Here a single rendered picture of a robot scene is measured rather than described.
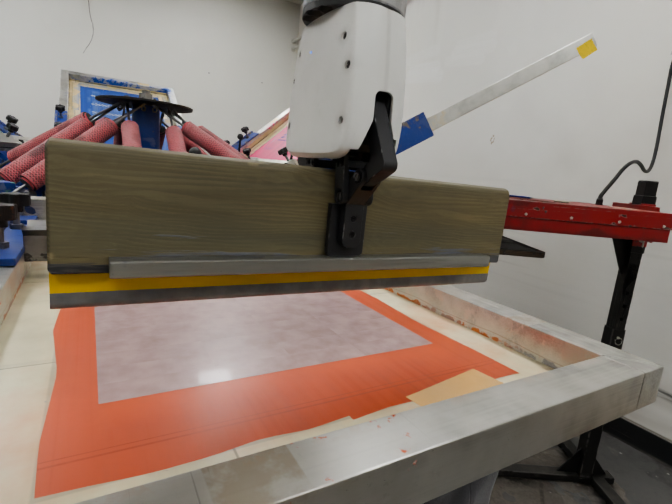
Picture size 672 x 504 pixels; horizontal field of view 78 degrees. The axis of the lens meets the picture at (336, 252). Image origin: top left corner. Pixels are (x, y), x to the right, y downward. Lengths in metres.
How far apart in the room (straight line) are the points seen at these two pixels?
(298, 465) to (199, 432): 0.11
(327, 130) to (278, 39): 5.15
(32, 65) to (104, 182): 4.68
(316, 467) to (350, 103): 0.21
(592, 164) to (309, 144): 2.23
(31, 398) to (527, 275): 2.48
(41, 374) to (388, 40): 0.38
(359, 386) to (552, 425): 0.15
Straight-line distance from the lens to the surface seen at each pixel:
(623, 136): 2.44
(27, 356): 0.48
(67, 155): 0.27
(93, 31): 5.00
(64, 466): 0.32
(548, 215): 1.41
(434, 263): 0.37
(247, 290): 0.31
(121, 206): 0.27
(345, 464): 0.25
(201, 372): 0.41
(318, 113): 0.31
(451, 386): 0.42
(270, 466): 0.24
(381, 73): 0.30
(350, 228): 0.31
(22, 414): 0.39
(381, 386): 0.40
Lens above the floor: 1.14
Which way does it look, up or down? 11 degrees down
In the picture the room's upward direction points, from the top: 5 degrees clockwise
